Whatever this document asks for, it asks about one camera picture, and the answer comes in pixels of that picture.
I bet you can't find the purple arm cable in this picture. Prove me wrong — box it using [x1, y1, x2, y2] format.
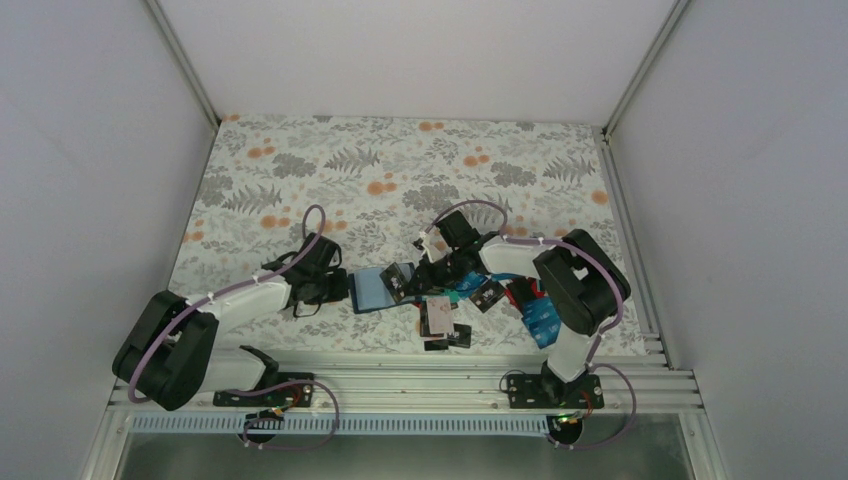
[427, 199, 627, 366]
[127, 203, 327, 404]

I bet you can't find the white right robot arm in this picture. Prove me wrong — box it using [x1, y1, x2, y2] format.
[406, 230, 632, 407]

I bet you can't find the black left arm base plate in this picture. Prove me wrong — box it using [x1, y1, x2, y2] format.
[212, 372, 315, 408]

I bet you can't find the white floral VIP card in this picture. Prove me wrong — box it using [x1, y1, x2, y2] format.
[425, 296, 454, 337]

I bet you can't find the black patterned card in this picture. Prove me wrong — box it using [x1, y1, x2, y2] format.
[469, 279, 505, 313]

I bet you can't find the dark blue card holder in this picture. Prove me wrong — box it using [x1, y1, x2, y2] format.
[348, 267, 417, 314]

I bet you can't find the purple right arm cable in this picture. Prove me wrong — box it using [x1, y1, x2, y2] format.
[427, 199, 627, 366]

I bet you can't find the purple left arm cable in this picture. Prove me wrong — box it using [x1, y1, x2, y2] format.
[127, 203, 327, 404]

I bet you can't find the blue card right pile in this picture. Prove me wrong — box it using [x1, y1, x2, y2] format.
[522, 297, 561, 349]

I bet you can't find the black logo card with chip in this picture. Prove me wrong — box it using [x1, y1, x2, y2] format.
[379, 263, 413, 304]

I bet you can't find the grey slotted cable duct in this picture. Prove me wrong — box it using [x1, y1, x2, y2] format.
[129, 412, 548, 437]

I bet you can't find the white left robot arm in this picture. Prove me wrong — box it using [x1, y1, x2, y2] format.
[111, 233, 348, 411]

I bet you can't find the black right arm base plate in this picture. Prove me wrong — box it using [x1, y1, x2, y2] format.
[504, 373, 605, 409]

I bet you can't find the black card lower pile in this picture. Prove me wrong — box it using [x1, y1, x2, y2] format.
[424, 324, 473, 351]

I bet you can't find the floral patterned table mat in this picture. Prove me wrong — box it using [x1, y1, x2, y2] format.
[156, 113, 647, 358]

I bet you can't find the aluminium rail frame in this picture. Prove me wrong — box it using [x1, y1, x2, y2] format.
[109, 349, 705, 415]

